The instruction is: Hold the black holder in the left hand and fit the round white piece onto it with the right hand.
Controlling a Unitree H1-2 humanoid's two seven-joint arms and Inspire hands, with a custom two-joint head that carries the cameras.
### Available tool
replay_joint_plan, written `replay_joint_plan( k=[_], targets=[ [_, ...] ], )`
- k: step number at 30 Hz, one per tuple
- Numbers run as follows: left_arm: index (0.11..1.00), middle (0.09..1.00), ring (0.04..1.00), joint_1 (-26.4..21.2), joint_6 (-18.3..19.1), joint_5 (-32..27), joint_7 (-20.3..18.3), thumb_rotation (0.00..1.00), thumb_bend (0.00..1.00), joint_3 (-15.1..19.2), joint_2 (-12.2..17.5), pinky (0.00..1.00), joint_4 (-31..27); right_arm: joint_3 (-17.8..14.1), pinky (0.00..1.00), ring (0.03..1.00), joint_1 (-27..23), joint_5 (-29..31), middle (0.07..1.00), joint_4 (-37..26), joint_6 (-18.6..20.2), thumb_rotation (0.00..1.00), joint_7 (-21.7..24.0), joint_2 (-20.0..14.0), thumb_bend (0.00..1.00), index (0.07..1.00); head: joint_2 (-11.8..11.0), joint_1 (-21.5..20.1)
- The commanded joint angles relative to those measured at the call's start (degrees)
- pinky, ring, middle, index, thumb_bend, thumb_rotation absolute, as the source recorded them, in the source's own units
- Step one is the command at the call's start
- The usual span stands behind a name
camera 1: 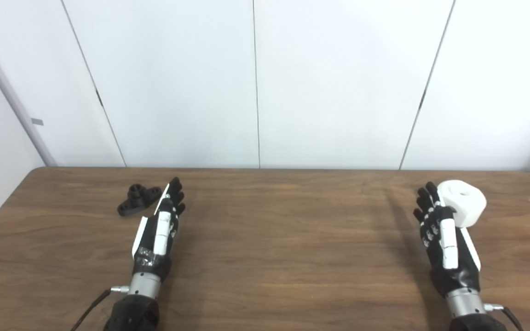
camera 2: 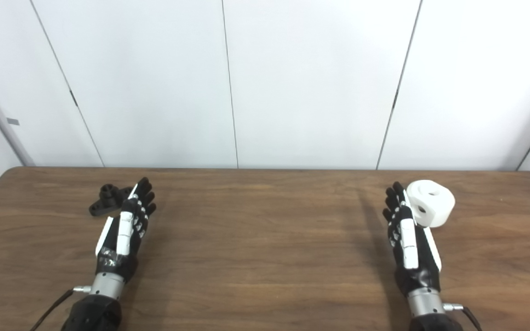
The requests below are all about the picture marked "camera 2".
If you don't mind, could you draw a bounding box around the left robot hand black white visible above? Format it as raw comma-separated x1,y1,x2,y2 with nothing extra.
95,177,157,283

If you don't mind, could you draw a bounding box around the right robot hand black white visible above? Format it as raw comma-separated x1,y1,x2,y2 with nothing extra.
382,182,443,297

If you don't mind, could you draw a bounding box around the black plastic holder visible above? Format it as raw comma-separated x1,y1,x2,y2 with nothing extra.
89,184,134,217

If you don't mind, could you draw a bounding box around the round white plastic piece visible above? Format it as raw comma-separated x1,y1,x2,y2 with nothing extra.
406,180,456,228

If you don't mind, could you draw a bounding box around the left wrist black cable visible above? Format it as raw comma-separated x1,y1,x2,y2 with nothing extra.
29,286,92,331

